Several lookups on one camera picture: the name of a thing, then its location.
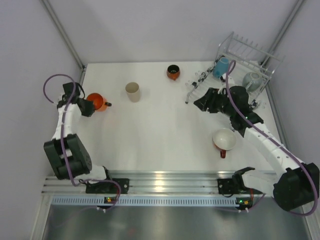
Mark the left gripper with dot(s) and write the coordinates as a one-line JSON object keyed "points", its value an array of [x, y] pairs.
{"points": [[88, 107]]}

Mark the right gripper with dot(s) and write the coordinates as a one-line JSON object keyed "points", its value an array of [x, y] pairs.
{"points": [[208, 100]]}

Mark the orange mug black handle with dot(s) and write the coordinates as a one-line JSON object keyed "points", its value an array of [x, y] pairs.
{"points": [[100, 103]]}

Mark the blue ceramic mug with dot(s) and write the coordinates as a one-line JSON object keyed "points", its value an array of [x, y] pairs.
{"points": [[221, 66]]}

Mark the white and red mug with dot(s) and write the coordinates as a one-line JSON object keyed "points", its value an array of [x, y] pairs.
{"points": [[224, 140]]}

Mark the beige tumbler cup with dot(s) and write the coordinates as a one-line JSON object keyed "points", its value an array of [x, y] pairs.
{"points": [[133, 91]]}

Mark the grey ceramic mug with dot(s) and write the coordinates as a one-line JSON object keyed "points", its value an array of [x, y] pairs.
{"points": [[252, 81]]}

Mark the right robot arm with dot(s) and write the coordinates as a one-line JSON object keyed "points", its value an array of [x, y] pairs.
{"points": [[296, 184]]}

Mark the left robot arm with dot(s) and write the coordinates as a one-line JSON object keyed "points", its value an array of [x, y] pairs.
{"points": [[66, 153]]}

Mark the silver metal dish rack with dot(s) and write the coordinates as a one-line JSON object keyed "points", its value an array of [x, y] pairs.
{"points": [[244, 57]]}

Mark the black and red bowl cup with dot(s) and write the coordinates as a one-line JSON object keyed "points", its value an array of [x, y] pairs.
{"points": [[173, 72]]}

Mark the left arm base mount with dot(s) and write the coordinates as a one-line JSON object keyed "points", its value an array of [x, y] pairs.
{"points": [[108, 187]]}

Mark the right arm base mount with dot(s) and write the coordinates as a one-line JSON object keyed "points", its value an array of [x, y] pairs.
{"points": [[226, 187]]}

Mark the aluminium mounting rail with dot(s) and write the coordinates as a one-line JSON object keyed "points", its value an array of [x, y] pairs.
{"points": [[158, 183]]}

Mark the slotted cable duct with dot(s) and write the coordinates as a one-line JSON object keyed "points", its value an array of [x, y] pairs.
{"points": [[148, 201]]}

